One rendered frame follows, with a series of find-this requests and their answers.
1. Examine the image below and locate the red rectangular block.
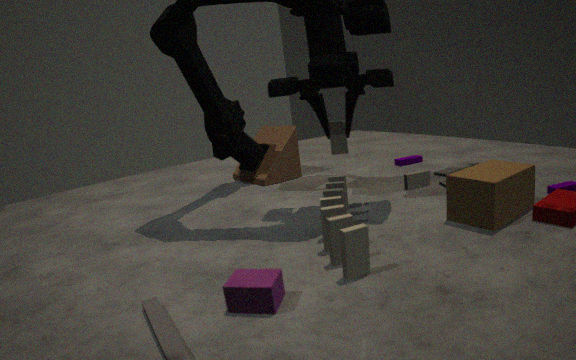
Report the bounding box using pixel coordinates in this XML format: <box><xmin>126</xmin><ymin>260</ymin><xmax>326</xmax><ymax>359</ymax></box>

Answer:
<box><xmin>532</xmin><ymin>189</ymin><xmax>576</xmax><ymax>228</ymax></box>

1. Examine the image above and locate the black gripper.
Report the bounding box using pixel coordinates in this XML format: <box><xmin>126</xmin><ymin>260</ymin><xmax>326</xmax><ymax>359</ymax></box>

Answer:
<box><xmin>268</xmin><ymin>36</ymin><xmax>394</xmax><ymax>140</ymax></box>

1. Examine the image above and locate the purple flat block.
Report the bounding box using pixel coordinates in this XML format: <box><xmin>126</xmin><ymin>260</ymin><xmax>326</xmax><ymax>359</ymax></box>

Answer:
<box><xmin>547</xmin><ymin>181</ymin><xmax>576</xmax><ymax>194</ymax></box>

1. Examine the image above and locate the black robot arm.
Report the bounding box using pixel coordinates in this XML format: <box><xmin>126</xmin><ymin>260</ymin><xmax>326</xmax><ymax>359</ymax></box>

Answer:
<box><xmin>150</xmin><ymin>0</ymin><xmax>391</xmax><ymax>171</ymax></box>

